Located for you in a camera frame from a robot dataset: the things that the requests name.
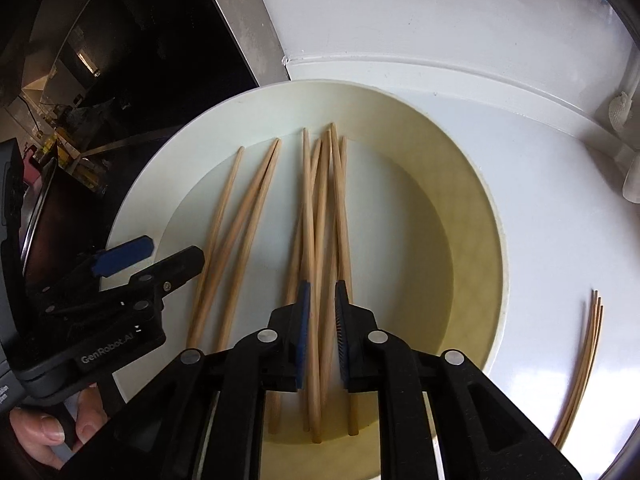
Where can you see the white round bowl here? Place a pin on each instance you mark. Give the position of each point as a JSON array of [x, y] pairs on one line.
[[450, 210]]

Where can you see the white dish brush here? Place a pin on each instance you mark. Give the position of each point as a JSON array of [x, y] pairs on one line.
[[619, 109]]

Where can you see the black glass cooktop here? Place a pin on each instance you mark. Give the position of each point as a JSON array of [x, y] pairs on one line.
[[150, 60]]

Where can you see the pile of wooden chopsticks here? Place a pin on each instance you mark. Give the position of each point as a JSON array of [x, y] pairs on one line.
[[596, 325], [345, 240]]

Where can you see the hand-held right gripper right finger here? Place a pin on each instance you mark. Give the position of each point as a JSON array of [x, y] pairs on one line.
[[341, 330]]

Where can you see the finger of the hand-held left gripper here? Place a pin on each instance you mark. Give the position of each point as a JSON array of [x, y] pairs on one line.
[[175, 267], [122, 255]]

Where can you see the person's left hand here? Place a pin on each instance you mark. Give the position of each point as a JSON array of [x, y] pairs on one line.
[[35, 427]]

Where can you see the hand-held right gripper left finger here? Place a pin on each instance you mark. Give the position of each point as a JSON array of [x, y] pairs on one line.
[[302, 330]]

